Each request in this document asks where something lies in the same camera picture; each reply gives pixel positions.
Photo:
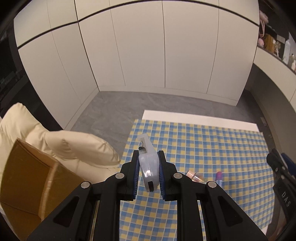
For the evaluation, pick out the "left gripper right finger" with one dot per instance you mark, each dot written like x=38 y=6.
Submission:
x=204 y=211

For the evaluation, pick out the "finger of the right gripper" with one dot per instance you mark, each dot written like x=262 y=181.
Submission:
x=289 y=163
x=276 y=161

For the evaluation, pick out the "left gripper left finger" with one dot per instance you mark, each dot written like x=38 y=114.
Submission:
x=91 y=211

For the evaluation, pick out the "purple cap blue tube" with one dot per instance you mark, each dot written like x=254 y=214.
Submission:
x=219 y=178

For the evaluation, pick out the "pink cap glass bottle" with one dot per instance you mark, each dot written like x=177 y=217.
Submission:
x=196 y=177

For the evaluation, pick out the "blue yellow checkered cloth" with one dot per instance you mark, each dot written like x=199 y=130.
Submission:
x=239 y=154

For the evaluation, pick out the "cream padded armchair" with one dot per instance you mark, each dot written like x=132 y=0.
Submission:
x=88 y=156

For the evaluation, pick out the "brown cardboard box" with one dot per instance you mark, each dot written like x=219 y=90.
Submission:
x=33 y=184

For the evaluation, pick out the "shelf with assorted items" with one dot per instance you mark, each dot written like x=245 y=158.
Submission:
x=277 y=33

